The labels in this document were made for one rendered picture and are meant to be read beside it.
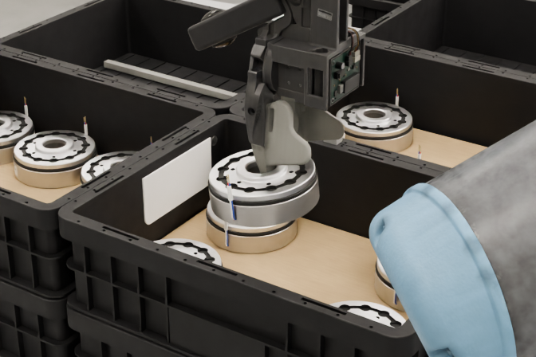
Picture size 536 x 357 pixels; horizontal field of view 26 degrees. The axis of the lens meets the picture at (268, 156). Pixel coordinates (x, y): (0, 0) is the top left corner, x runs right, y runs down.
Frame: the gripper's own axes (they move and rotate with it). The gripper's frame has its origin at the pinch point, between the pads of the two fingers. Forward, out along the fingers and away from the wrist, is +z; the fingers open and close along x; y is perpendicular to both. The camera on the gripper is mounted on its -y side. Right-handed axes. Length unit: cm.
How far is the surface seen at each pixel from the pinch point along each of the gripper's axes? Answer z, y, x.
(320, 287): 16.2, 1.8, 5.3
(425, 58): 6.0, -6.7, 47.3
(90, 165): 13.0, -33.2, 9.7
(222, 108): 6.1, -20.2, 19.6
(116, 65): 15, -55, 41
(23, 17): 96, -252, 219
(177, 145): 6.0, -18.7, 8.4
